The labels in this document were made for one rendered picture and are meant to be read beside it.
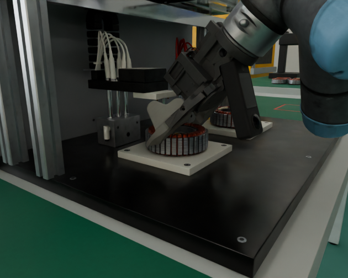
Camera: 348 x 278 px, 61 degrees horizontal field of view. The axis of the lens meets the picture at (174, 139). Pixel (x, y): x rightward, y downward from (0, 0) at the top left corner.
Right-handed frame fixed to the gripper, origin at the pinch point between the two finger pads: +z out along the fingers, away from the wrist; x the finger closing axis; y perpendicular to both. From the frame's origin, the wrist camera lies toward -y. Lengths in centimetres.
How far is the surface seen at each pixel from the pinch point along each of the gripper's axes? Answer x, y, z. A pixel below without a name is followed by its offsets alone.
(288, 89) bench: -157, 11, 18
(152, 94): 3.0, 7.2, -4.6
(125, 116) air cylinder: -0.4, 11.0, 6.3
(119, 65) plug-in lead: -1.2, 18.9, -0.1
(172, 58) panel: -33.6, 27.4, 5.8
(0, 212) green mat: 27.2, 2.6, 8.7
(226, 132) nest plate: -16.7, -3.1, -0.3
